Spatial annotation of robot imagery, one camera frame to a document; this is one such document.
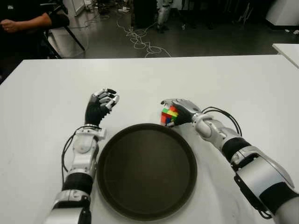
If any black cabinet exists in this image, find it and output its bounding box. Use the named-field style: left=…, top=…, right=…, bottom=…
left=133, top=0, right=159, bottom=30

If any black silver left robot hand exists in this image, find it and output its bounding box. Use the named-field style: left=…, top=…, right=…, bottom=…
left=84, top=88, right=120, bottom=128

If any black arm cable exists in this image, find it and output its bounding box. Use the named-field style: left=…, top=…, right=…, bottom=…
left=202, top=106, right=242, bottom=137
left=61, top=127, right=81, bottom=185

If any tangled white floor cable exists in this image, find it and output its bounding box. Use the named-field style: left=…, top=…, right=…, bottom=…
left=116, top=20, right=172, bottom=58

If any seated person in black shirt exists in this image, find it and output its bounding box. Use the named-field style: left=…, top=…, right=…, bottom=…
left=0, top=0, right=71, bottom=77

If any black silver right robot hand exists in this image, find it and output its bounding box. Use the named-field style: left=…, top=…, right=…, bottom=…
left=160, top=98, right=203, bottom=128

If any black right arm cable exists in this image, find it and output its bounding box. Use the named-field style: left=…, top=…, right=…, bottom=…
left=202, top=106, right=242, bottom=137

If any small white side table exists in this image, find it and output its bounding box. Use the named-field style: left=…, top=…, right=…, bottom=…
left=272, top=43, right=299, bottom=68

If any multicolour Rubik's cube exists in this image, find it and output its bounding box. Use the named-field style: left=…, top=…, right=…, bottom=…
left=160, top=105, right=179, bottom=126

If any white cabinet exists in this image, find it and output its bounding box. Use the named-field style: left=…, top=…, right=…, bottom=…
left=265, top=0, right=299, bottom=30

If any black chair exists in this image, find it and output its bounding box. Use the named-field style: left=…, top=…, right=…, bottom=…
left=41, top=4, right=86, bottom=59

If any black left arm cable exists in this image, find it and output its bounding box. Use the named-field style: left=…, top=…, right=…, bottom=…
left=61, top=127, right=81, bottom=185

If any dark brown round plate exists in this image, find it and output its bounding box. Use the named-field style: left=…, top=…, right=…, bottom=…
left=97, top=123, right=198, bottom=221

